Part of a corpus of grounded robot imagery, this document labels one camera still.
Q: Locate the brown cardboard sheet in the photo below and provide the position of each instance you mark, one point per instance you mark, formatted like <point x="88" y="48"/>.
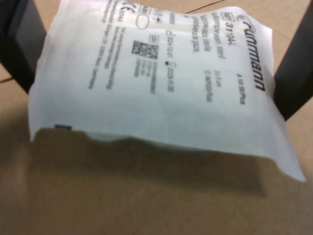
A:
<point x="146" y="208"/>

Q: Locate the white printed cotton packet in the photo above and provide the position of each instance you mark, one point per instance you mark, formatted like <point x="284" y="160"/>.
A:
<point x="146" y="105"/>

